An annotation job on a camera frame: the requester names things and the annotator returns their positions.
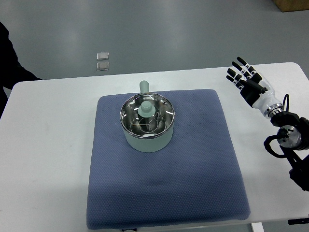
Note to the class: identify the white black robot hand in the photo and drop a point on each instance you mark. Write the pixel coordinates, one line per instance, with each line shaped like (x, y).
(254, 88)

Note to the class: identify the glass lid with green knob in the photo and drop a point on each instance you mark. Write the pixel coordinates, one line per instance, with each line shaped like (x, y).
(146, 105)

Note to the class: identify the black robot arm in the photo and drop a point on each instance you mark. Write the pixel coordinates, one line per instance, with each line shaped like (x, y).
(292, 136)

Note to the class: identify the green steel pot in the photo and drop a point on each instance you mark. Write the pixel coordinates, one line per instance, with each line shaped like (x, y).
(148, 145)

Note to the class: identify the brown cardboard box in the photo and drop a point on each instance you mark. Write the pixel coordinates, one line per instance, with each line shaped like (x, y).
(292, 5)

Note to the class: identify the blue quilted mat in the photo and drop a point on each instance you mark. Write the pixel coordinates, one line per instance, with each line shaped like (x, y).
(195, 178)

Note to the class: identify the upper metal floor plate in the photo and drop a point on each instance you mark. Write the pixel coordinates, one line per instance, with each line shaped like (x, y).
(102, 56)

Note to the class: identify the dark clothed person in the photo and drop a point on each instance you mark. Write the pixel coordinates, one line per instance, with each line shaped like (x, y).
(11, 71)

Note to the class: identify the wire steaming rack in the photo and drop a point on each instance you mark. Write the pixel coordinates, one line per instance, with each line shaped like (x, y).
(147, 125)

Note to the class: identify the black table bracket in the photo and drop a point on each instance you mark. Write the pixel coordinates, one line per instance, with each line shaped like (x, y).
(298, 221)

